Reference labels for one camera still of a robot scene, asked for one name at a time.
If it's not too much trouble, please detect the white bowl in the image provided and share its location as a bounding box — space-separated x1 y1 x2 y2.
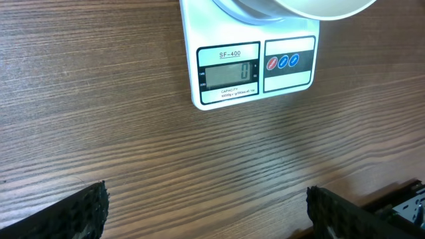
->
232 0 379 22

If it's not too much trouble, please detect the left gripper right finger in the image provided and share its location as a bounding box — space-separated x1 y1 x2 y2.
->
306 186 424 239

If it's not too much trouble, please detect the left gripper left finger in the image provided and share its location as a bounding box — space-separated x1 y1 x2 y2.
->
1 181 109 239

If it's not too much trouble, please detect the white digital kitchen scale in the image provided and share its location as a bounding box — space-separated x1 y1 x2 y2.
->
180 0 319 110

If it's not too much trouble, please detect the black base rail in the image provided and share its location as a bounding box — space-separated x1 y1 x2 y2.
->
362 179 424 230

